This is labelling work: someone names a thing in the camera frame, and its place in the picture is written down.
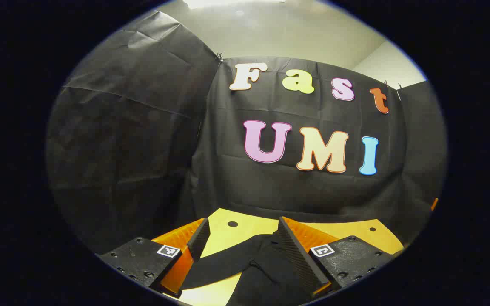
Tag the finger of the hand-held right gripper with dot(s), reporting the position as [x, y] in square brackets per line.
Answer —
[434, 204]

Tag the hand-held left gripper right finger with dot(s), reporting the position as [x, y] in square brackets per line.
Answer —
[296, 255]

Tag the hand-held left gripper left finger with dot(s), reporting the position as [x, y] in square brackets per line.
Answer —
[198, 242]

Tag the black trousers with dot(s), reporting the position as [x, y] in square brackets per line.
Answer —
[228, 263]

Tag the black backdrop cloth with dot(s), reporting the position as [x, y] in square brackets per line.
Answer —
[143, 148]

